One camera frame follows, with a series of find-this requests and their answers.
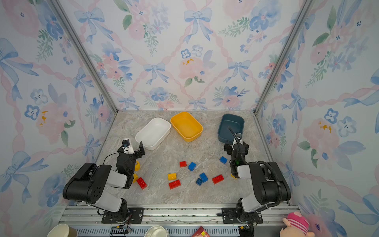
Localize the blue lego brick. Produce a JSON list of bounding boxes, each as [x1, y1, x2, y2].
[[220, 157, 228, 164], [188, 162, 196, 171], [199, 173, 208, 182]]

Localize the white plastic container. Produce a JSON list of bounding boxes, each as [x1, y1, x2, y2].
[[135, 118, 171, 151]]

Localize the dark teal plastic container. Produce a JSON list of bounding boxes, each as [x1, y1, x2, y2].
[[217, 114, 245, 145]]

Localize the yellow plastic container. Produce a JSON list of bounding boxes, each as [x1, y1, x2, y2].
[[170, 112, 203, 142]]

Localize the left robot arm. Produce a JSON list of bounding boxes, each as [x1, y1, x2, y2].
[[63, 139, 147, 224]]

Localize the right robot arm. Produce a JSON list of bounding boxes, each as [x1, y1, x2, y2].
[[224, 142, 291, 223]]

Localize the yellow round lego piece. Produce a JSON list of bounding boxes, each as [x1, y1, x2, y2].
[[135, 162, 141, 171]]

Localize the red lego brick left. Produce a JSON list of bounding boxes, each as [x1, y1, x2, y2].
[[137, 177, 148, 190]]

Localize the red lego brick right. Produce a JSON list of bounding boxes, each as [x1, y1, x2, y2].
[[212, 174, 224, 185]]

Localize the long red lego centre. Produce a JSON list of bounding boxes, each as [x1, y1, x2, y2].
[[169, 180, 181, 190]]

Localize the small dark blue lego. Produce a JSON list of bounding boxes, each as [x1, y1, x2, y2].
[[196, 178, 203, 186]]

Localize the white bowl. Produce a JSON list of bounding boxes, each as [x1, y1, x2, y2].
[[144, 226, 169, 237]]

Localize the red packet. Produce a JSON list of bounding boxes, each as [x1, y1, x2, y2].
[[191, 226, 210, 237]]

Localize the beige paper cup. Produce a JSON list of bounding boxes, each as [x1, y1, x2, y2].
[[47, 224, 78, 237]]

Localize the pink plush toy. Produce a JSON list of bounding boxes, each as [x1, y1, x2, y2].
[[280, 211, 315, 237]]

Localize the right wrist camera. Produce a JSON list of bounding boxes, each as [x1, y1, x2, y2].
[[235, 133, 242, 143]]

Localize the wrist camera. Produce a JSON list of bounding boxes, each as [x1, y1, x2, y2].
[[235, 133, 242, 143], [122, 139, 130, 149]]

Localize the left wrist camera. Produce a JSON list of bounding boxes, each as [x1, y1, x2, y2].
[[122, 139, 130, 149]]

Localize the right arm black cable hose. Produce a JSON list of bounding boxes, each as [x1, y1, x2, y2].
[[227, 127, 283, 212]]

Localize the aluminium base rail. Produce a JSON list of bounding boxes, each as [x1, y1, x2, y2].
[[58, 203, 300, 237]]

